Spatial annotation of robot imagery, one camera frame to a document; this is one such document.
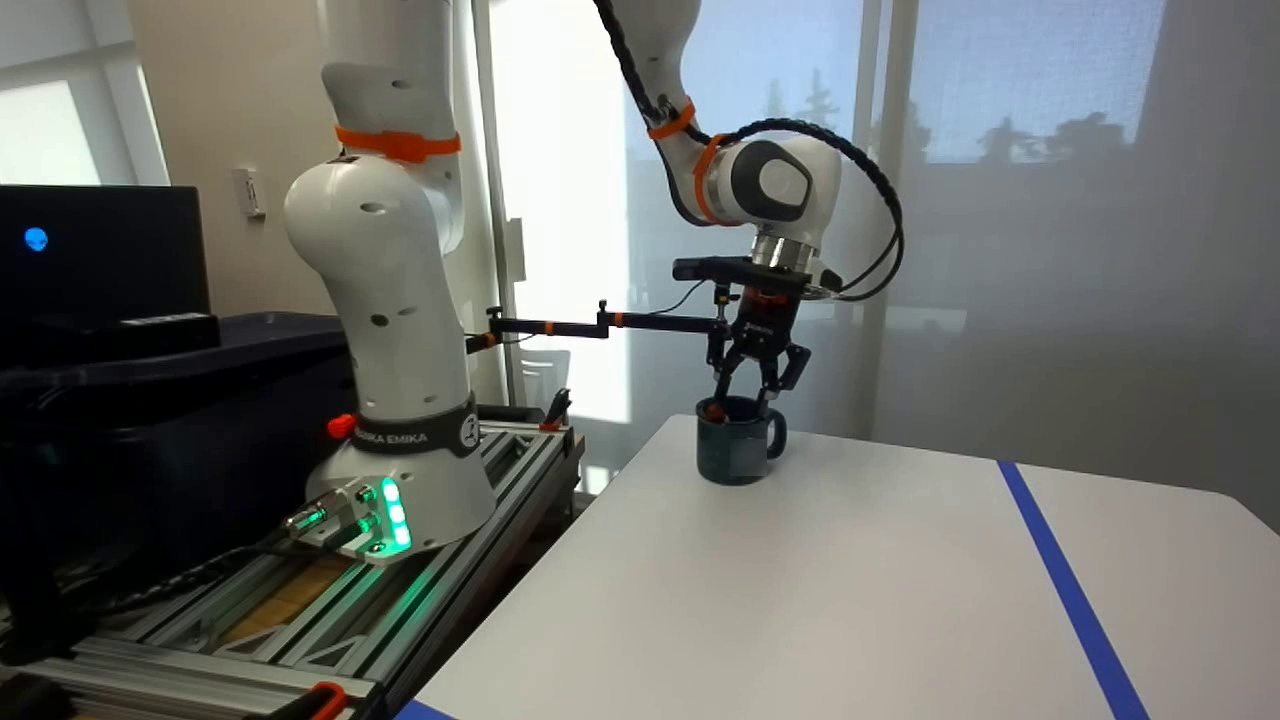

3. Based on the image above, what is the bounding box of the long blue tape line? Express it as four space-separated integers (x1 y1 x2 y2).
993 455 1155 720

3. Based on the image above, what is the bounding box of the orange cable strap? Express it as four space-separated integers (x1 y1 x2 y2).
689 135 725 223
332 124 464 166
646 99 700 144

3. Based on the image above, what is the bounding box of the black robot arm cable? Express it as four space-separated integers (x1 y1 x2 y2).
590 0 912 303

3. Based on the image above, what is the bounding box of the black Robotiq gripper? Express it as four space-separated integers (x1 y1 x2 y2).
703 282 814 403

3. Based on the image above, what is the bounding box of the black boom with orange clamps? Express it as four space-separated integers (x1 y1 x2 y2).
464 298 741 356

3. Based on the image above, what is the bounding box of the dark green speckled mug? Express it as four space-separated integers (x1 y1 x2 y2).
692 393 790 486

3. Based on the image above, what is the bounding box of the black computer monitor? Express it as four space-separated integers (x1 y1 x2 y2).
0 178 215 360

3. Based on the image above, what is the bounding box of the white wall switch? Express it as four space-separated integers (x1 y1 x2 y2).
231 161 270 223

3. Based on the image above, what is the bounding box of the black desk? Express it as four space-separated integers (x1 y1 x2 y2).
0 308 369 670

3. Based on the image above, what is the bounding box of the large window with grey frame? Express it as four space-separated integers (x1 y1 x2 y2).
464 0 1180 443

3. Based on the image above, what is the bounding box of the aluminium extrusion base frame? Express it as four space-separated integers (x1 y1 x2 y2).
25 414 590 720

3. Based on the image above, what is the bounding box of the small bright window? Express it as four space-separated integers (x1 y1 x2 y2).
0 0 170 188

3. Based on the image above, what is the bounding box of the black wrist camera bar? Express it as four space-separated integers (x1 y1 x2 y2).
669 253 842 298

